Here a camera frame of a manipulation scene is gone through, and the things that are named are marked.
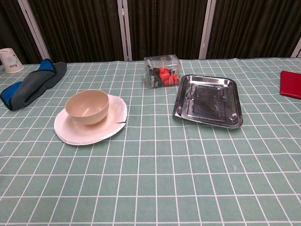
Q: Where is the green grid-patterned tablecloth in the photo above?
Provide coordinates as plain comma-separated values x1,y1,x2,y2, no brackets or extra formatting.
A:
0,56,301,226

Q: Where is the beige brown bowl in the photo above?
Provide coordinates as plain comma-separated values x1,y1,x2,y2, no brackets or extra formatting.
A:
65,89,110,126

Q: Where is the white cracked plate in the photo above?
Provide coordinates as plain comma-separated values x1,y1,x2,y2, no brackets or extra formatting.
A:
54,94,128,146

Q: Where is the clear box with red parts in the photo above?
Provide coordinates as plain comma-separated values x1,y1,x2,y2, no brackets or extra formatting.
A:
143,54,182,89

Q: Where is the stainless steel rectangular tray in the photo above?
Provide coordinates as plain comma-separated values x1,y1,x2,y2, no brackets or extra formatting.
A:
173,74,244,129

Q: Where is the dark pleated curtain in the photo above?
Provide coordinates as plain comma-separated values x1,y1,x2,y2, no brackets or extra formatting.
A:
0,0,301,65

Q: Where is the grey and blue cloth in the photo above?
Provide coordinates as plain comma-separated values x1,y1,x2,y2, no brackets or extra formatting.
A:
0,58,68,111

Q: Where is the red flat object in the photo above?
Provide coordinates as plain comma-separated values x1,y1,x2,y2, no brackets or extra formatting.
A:
279,70,301,100

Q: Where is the white paper cup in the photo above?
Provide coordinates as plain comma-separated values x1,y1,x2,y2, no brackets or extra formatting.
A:
0,48,25,73

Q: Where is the white screen frame post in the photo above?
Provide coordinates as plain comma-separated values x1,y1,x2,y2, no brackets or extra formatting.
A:
198,0,217,60
17,0,52,61
117,0,133,61
290,41,301,58

